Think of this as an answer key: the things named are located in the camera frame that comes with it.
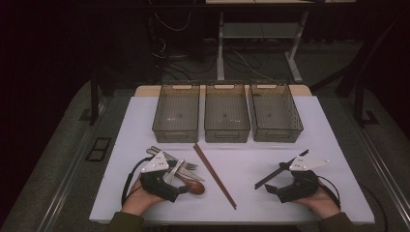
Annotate white-legged desk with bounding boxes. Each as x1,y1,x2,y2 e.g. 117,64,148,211
205,0,357,83

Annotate black metal stand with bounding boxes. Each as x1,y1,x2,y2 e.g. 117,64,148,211
353,80,380,128
78,69,107,127

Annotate hanging white cable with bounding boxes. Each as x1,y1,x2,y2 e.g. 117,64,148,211
154,11,191,33

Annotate tangle of black floor cables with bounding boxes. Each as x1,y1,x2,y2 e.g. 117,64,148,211
149,32,263,81

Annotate brown wooden spoon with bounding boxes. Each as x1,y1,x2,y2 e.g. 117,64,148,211
175,180,206,196

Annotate black floor outlet frame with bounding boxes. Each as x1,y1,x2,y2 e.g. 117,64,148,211
85,137,112,162

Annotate metal forks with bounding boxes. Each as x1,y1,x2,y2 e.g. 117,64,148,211
145,148,206,183

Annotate person's right hand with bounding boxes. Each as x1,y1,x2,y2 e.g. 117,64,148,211
293,184,341,221

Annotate white ceramic spoon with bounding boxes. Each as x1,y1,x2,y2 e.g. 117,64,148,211
163,159,186,186

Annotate white table mat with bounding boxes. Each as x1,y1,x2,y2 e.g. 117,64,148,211
89,95,376,225

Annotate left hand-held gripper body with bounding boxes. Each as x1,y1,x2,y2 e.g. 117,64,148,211
138,151,182,203

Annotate smoky transparent plastic basket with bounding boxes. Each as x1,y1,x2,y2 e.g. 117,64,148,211
249,82,305,143
204,84,251,144
152,84,201,144

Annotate right hand-held gripper cable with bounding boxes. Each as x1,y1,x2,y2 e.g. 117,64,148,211
317,175,342,209

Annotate metal fork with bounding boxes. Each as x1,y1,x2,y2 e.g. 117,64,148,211
150,145,198,171

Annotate metal floor rail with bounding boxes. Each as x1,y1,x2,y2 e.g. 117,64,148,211
37,100,109,232
349,112,410,223

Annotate white floor cable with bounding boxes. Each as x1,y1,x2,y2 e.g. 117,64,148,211
232,49,275,81

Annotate left hand-held gripper cable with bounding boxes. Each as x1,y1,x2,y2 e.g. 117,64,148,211
121,157,153,207

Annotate person's left hand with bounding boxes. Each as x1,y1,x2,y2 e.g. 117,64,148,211
120,177,167,217

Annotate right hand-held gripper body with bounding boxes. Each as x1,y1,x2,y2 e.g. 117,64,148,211
277,155,332,204

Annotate black chopstick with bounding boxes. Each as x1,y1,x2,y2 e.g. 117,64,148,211
253,149,308,189
254,150,310,190

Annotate thin black cable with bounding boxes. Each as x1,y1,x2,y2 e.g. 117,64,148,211
357,182,390,232

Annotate hand-held gripper cable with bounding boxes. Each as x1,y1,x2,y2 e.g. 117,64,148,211
317,175,342,209
121,157,153,207

